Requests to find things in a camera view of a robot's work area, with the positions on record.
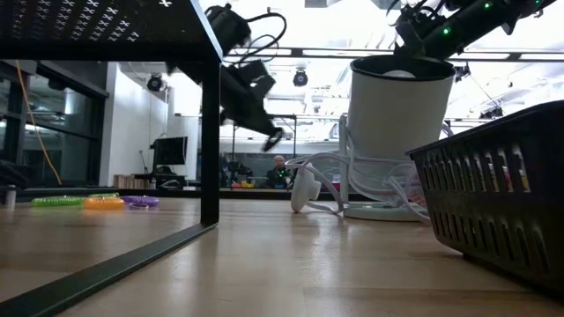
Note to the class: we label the black perforated metal riser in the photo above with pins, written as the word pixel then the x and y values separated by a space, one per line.
pixel 110 44

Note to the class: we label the black distant table frame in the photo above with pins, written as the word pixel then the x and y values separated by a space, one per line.
pixel 291 117

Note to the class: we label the black ceiling spotlight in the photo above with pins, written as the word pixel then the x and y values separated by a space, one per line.
pixel 300 78
pixel 154 83

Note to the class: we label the white desk lamp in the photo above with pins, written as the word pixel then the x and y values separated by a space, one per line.
pixel 396 114

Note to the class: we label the person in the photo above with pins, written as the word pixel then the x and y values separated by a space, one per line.
pixel 278 174

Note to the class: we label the black mesh tray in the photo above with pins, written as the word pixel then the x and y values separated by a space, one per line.
pixel 498 216

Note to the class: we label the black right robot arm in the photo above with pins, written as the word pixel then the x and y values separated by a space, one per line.
pixel 467 22

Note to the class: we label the black desk monitor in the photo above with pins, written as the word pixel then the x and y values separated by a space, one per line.
pixel 169 151

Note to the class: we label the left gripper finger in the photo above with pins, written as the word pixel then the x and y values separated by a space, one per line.
pixel 255 119

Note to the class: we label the wooden crate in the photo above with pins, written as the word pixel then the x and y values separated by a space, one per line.
pixel 128 181

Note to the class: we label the black window frame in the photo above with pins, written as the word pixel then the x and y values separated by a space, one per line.
pixel 100 141

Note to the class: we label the black aluminium rig frame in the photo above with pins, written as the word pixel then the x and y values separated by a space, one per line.
pixel 233 194

